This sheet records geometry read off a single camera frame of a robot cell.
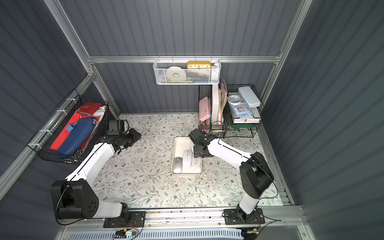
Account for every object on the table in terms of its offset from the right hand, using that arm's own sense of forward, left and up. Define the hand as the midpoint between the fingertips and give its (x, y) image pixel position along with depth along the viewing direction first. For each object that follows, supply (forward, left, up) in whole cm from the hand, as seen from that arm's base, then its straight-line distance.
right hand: (205, 154), depth 88 cm
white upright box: (+26, -6, +17) cm, 32 cm away
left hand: (+7, +38, +10) cm, 40 cm away
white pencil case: (+35, -30, +14) cm, 48 cm away
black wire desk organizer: (+23, -16, +14) cm, 31 cm away
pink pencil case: (+34, 0, +5) cm, 35 cm away
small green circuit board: (-38, +39, -8) cm, 55 cm away
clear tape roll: (+33, -20, +14) cm, 41 cm away
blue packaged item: (+25, -23, +14) cm, 36 cm away
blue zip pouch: (-2, +60, +24) cm, 65 cm away
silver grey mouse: (-4, +17, -7) cm, 19 cm away
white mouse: (+1, +11, -6) cm, 13 cm away
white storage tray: (+12, +18, -8) cm, 23 cm away
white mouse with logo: (-2, +6, -6) cm, 8 cm away
